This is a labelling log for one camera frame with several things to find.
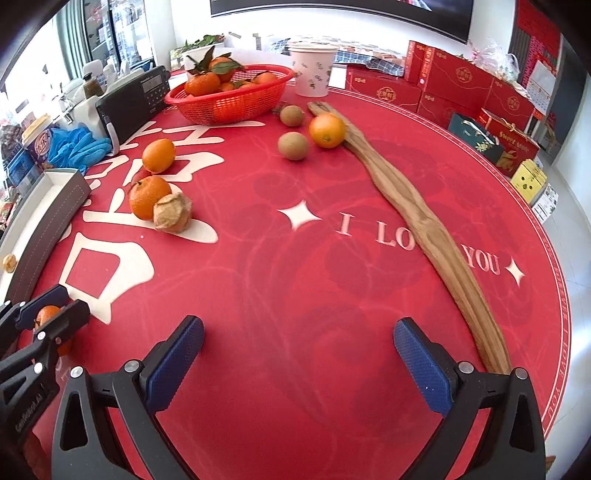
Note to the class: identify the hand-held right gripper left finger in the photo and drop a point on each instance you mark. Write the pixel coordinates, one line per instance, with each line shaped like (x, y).
(178, 364)

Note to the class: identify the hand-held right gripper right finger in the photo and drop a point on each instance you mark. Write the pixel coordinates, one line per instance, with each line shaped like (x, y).
(418, 364)

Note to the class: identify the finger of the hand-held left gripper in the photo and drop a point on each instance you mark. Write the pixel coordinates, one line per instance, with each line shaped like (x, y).
(69, 316)
(46, 297)

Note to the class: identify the small tangerine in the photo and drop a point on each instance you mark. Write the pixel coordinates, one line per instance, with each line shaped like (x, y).
(46, 316)

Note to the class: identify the grey box tray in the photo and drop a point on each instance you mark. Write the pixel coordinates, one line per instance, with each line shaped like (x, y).
(55, 207)

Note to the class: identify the tangerine with stem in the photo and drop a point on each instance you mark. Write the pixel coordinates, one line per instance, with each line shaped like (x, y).
(147, 198)

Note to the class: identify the oval orange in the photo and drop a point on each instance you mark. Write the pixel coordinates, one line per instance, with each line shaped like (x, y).
(159, 157)

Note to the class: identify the brown kiwi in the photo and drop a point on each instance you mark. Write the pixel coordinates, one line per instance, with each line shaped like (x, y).
(292, 146)
(292, 116)

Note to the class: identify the round orange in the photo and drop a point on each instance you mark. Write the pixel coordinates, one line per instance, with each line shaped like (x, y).
(327, 131)

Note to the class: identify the red round printed table mat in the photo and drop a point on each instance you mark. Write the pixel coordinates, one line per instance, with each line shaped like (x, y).
(300, 300)

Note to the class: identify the blue rubber gloves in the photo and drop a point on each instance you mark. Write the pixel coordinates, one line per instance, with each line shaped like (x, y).
(76, 147)

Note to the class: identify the long wooden stick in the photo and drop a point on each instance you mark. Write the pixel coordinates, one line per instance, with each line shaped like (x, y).
(415, 207)

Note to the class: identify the purple milk tea cup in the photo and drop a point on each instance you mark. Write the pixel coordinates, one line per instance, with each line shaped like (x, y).
(39, 138)

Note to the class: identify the white handbag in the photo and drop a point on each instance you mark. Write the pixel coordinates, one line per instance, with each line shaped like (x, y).
(85, 110)

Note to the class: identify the white printed box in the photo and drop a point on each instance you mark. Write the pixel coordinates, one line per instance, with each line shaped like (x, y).
(545, 203)

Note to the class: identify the yellow cardboard box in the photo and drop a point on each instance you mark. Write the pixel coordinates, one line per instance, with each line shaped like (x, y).
(528, 182)

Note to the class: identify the black portable radio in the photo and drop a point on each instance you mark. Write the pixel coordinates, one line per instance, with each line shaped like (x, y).
(134, 99)

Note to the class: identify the brown bottle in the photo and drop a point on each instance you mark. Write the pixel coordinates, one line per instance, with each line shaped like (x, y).
(92, 85)

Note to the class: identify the dark green gift bag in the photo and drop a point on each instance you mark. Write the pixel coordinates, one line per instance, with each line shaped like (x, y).
(471, 136)

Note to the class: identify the white bottle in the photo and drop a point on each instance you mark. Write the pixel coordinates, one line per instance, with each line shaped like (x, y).
(111, 71)

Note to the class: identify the red gift box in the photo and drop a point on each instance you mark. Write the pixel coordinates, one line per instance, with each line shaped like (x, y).
(418, 62)
(383, 90)
(508, 99)
(438, 110)
(457, 74)

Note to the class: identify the red plastic basket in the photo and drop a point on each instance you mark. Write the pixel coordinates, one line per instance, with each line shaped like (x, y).
(231, 108)

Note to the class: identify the pile of leafy tangerines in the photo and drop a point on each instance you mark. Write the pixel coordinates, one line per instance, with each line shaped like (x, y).
(203, 83)

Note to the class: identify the glass display cabinet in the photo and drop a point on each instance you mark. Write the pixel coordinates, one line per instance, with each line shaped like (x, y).
(115, 27)

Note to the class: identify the green potted plant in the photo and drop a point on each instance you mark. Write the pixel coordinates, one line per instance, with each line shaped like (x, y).
(194, 44)

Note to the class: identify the blue checked cloth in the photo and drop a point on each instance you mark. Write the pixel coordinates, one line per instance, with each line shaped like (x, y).
(369, 60)

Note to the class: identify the white printed paper cup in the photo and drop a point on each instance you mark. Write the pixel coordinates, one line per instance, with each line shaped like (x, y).
(313, 69)

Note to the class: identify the clear plastic bag with flowers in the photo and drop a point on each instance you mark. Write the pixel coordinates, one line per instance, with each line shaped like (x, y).
(501, 62)

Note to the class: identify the wall calendar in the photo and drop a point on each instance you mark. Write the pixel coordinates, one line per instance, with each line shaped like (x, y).
(540, 83)

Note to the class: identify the red wall hanging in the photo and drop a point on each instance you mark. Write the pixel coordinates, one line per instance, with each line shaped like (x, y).
(535, 27)

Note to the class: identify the wall television screen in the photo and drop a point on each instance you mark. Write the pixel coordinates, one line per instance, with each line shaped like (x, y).
(323, 14)

